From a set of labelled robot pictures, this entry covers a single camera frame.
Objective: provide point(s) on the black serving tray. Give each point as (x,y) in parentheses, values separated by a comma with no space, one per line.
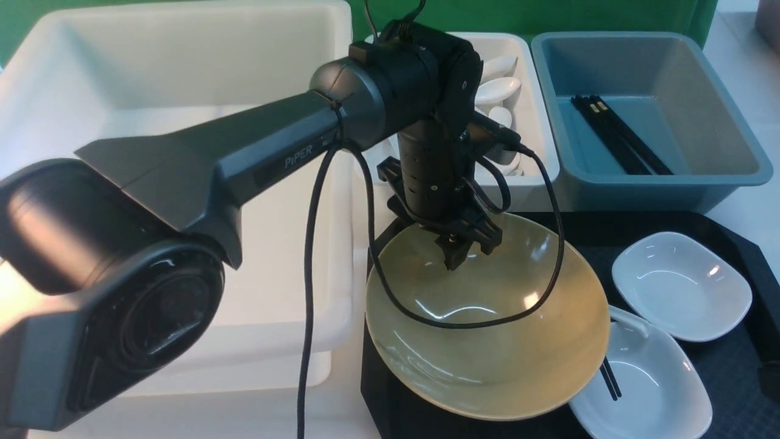
(739,370)

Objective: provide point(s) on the white ceramic spoons pile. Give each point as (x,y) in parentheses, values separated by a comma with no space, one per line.
(497,85)

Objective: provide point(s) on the blue-grey chopstick bin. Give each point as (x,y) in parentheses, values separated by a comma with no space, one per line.
(666,92)

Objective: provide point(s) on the white spoon bin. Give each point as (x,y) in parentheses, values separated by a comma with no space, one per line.
(529,120)

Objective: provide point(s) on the large white plastic tub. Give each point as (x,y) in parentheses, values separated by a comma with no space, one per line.
(150,69)

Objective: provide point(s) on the green backdrop cloth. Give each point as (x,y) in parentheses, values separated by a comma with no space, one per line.
(523,18)

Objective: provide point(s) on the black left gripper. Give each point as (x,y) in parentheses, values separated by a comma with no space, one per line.
(451,211)

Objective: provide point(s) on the black chopsticks in bin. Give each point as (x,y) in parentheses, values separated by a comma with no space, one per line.
(632,153)

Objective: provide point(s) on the white square dish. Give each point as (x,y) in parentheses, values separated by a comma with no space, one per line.
(682,287)
(662,393)

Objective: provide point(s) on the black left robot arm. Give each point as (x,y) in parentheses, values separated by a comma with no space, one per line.
(113,262)

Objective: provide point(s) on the large yellow noodle bowl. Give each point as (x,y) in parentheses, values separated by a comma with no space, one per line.
(487,329)

